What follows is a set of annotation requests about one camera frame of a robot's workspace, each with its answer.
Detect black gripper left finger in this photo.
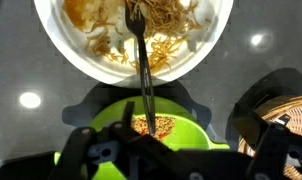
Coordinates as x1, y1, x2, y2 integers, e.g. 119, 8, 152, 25
47, 100, 205, 180

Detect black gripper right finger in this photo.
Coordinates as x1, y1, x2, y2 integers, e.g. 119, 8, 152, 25
231, 101, 302, 180

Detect black plastic fork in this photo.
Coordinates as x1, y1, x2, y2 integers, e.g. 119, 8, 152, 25
124, 3, 157, 136

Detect brown sauced food chunk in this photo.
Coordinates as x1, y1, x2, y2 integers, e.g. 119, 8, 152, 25
61, 0, 89, 32

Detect red speckled crumbs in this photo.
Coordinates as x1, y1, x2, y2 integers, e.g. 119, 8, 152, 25
130, 114, 176, 139

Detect lime green plastic bowl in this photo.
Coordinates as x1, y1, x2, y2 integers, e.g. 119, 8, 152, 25
54, 95, 231, 180

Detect round wicker basket bowl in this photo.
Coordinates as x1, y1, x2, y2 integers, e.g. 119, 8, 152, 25
237, 94, 302, 180

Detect white paper plate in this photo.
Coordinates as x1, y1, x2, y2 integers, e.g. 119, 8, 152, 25
33, 0, 235, 88

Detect fried noodles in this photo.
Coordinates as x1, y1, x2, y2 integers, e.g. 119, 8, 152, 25
84, 0, 212, 74

